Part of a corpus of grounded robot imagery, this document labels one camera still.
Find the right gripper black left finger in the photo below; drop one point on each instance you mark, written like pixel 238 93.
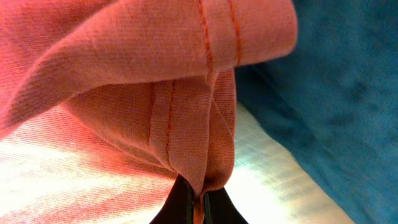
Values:
pixel 178 207

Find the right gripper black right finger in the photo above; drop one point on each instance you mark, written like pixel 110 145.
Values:
pixel 219 209

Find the navy blue garment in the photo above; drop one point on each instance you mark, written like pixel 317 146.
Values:
pixel 333 102

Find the orange printed t-shirt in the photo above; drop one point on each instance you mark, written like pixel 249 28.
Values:
pixel 155 78

